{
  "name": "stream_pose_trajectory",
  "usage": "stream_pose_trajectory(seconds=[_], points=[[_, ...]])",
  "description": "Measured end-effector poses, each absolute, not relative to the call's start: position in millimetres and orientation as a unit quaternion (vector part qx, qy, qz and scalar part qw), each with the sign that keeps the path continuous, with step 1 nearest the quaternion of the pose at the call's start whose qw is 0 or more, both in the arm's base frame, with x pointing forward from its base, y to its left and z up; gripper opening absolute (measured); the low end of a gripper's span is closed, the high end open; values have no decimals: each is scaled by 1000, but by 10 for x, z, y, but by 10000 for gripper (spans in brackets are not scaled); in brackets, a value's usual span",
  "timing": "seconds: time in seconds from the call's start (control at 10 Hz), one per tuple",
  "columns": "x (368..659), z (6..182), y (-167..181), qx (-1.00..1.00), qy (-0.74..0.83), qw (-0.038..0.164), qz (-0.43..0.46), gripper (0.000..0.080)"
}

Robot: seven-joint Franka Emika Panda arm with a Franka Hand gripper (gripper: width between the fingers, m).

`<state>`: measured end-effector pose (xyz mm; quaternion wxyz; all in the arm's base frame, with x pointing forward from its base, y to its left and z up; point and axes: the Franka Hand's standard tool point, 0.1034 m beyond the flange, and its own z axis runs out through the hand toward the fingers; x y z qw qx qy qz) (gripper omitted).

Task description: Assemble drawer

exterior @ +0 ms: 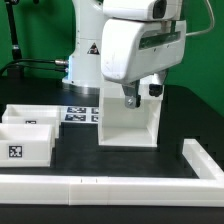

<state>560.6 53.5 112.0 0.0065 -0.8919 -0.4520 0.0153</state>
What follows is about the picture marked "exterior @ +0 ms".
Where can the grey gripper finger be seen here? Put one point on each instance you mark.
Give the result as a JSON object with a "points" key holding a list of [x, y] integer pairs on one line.
{"points": [[156, 87], [132, 98]]}

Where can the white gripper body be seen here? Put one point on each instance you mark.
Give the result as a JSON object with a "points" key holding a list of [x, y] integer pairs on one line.
{"points": [[132, 50]]}

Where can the white drawer cabinet box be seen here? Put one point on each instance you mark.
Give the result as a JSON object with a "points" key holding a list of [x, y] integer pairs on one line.
{"points": [[122, 126]]}

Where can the white front drawer tray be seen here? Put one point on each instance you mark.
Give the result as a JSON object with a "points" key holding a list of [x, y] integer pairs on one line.
{"points": [[26, 145]]}

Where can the white drawer tray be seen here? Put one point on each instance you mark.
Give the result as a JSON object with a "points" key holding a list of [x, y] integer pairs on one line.
{"points": [[26, 145], [33, 114]]}

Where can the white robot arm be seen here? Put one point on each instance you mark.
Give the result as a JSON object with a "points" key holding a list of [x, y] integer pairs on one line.
{"points": [[84, 64]]}

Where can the white rear drawer tray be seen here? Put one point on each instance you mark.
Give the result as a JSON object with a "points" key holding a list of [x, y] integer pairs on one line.
{"points": [[33, 114]]}

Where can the white fiducial marker plate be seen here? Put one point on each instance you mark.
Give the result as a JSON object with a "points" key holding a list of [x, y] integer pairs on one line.
{"points": [[78, 114]]}

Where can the white L-shaped border fence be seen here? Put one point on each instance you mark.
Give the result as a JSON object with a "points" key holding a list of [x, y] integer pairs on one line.
{"points": [[206, 190]]}

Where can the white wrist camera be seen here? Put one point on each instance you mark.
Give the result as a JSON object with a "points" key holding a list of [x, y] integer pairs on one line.
{"points": [[143, 10]]}

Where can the black camera stand pole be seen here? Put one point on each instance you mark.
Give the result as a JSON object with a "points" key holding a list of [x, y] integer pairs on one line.
{"points": [[15, 71]]}

